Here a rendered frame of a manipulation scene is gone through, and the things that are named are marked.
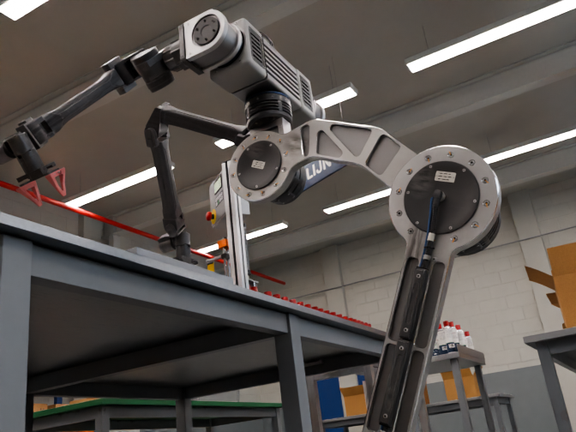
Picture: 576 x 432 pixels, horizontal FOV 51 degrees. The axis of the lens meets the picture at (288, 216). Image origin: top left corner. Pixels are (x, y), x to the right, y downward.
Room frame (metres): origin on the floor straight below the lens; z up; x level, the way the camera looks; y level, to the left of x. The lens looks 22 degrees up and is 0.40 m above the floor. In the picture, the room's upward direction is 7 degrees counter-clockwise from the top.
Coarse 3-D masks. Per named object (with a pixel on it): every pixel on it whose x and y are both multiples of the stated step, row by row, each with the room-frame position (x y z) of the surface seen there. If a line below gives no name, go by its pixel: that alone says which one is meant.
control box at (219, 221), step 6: (222, 174) 2.14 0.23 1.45; (222, 180) 2.14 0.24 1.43; (210, 186) 2.26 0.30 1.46; (222, 186) 2.14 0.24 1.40; (210, 192) 2.26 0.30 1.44; (210, 198) 2.27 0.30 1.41; (210, 204) 2.27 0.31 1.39; (222, 204) 2.16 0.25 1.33; (246, 204) 2.17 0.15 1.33; (216, 210) 2.22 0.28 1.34; (222, 210) 2.16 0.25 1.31; (246, 210) 2.17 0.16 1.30; (216, 216) 2.22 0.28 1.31; (222, 216) 2.18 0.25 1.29; (246, 216) 2.19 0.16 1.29; (216, 222) 2.23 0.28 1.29; (222, 222) 2.22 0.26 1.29; (216, 228) 2.28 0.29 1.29; (222, 228) 2.29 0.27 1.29
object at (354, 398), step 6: (342, 390) 7.74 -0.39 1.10; (348, 390) 7.71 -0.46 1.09; (354, 390) 7.68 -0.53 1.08; (360, 390) 7.65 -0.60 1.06; (348, 396) 7.78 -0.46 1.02; (354, 396) 7.74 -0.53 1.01; (360, 396) 7.70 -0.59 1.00; (348, 402) 7.79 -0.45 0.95; (354, 402) 7.75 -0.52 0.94; (360, 402) 7.70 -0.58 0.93; (348, 408) 7.79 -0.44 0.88; (354, 408) 7.75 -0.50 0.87; (360, 408) 7.71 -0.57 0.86; (366, 408) 7.67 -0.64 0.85; (348, 414) 7.80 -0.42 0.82; (354, 414) 7.76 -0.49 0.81; (360, 414) 7.72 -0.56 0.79
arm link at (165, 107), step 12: (156, 108) 1.83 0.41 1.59; (168, 108) 1.85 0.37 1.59; (156, 120) 1.86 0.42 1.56; (168, 120) 1.86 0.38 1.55; (180, 120) 1.86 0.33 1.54; (192, 120) 1.85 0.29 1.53; (204, 120) 1.84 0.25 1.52; (216, 120) 1.86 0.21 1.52; (156, 132) 1.90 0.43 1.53; (204, 132) 1.87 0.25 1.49; (216, 132) 1.86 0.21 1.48; (228, 132) 1.85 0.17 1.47; (240, 132) 1.84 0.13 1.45
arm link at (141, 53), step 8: (152, 48) 1.36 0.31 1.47; (128, 56) 1.66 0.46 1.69; (136, 56) 1.39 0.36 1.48; (144, 56) 1.34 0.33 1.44; (152, 56) 1.35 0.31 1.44; (120, 64) 1.64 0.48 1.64; (128, 64) 1.68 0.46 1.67; (136, 64) 1.37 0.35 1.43; (120, 72) 1.65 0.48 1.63; (128, 72) 1.66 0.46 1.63; (136, 72) 1.70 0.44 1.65; (168, 72) 1.40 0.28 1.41; (128, 80) 1.68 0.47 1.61; (160, 80) 1.39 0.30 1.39; (168, 80) 1.40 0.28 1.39; (152, 88) 1.41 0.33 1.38; (160, 88) 1.41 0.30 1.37
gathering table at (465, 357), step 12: (468, 348) 4.02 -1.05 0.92; (432, 360) 3.84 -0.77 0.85; (444, 360) 3.84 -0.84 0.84; (456, 360) 3.81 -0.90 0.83; (468, 360) 4.00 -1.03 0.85; (480, 360) 4.28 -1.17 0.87; (432, 372) 4.46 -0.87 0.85; (456, 372) 3.81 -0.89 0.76; (480, 372) 4.36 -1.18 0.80; (456, 384) 3.82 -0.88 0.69; (480, 384) 4.37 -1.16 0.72; (468, 408) 3.83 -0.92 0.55; (468, 420) 3.81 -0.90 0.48; (492, 420) 4.36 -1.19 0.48
